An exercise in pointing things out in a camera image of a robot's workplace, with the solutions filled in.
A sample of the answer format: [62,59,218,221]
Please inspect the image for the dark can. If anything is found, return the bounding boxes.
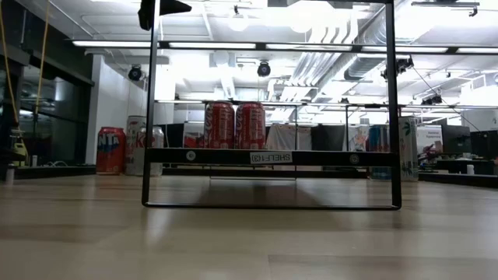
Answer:
[125,114,149,176]

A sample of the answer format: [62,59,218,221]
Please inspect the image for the red Star Wars Coca-Cola can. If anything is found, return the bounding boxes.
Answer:
[234,101,267,150]

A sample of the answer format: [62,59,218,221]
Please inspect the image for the white shelf label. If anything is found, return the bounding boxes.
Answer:
[249,151,293,165]

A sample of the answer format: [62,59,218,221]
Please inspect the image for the long ceiling light strip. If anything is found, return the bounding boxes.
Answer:
[72,40,498,54]

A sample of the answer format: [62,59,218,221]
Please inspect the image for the red and white box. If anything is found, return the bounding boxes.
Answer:
[182,131,205,149]

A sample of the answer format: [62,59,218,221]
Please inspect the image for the silver Diet Coke can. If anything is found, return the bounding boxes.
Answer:
[136,126,165,177]

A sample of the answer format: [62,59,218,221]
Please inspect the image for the red Fanta can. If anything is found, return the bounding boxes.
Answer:
[95,126,127,175]

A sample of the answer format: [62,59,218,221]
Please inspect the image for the white cloth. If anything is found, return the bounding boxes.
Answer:
[265,123,312,152]

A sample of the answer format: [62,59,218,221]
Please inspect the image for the yellow device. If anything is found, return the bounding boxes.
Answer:
[13,138,30,167]

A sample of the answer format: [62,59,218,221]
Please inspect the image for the white sign board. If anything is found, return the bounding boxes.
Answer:
[418,124,444,155]

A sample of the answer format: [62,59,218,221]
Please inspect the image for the yellow cable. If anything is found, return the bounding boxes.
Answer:
[36,0,51,114]
[0,7,19,122]

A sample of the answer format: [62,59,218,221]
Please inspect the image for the wooden shelf with black frame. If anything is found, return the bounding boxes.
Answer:
[140,0,403,212]

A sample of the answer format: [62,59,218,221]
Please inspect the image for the black metal rack frame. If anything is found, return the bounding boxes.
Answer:
[155,99,392,172]

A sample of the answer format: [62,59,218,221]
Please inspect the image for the silver ventilation duct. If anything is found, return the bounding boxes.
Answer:
[344,23,390,82]

